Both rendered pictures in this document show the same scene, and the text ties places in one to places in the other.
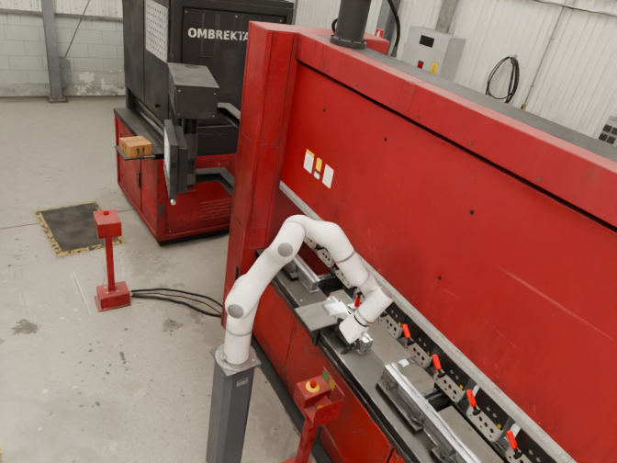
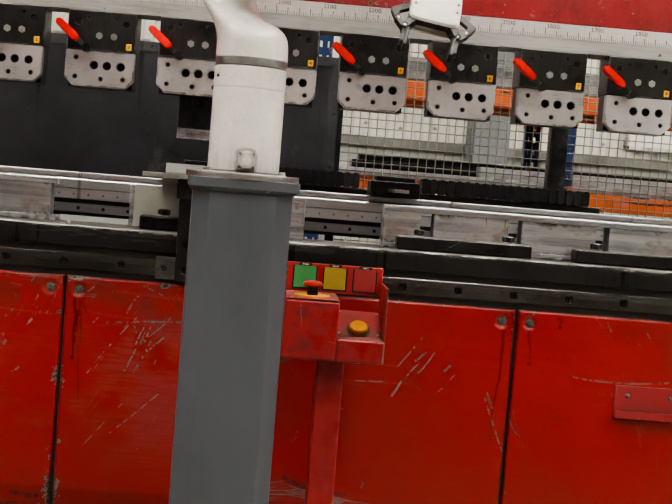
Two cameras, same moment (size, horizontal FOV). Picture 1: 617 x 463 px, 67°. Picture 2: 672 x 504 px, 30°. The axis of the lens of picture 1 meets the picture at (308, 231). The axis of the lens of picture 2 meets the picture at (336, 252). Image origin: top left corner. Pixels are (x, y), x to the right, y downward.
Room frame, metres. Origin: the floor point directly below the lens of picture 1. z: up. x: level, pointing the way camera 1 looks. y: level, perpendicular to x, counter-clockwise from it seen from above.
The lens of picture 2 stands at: (0.32, 1.91, 1.00)
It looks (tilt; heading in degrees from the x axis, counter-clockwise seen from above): 3 degrees down; 303
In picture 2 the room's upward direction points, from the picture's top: 5 degrees clockwise
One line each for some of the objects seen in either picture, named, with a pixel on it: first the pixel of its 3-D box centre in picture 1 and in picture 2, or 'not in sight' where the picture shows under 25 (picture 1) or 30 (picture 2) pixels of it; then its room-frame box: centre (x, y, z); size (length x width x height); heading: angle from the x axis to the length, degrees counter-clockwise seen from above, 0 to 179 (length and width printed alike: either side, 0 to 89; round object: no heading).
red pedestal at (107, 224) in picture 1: (109, 259); not in sight; (2.89, 1.47, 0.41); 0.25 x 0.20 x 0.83; 126
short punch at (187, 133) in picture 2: (349, 289); (200, 118); (2.11, -0.28, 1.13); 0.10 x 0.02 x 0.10; 36
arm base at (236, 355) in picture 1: (237, 342); (246, 124); (1.60, 0.23, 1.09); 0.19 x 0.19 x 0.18
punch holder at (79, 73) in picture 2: (331, 249); (103, 51); (2.30, -0.15, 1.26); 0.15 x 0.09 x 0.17; 36
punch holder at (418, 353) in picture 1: (425, 343); (460, 82); (1.65, -0.62, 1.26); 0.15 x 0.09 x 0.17; 36
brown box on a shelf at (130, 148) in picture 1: (134, 145); not in sight; (3.69, 1.60, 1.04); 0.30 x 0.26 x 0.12; 40
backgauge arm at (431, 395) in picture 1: (455, 389); not in sight; (1.85, -0.94, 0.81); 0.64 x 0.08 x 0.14; 126
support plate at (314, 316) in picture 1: (322, 314); (191, 177); (2.03, -0.16, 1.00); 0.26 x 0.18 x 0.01; 126
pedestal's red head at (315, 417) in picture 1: (318, 397); (334, 311); (1.67, -0.21, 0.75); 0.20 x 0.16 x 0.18; 36
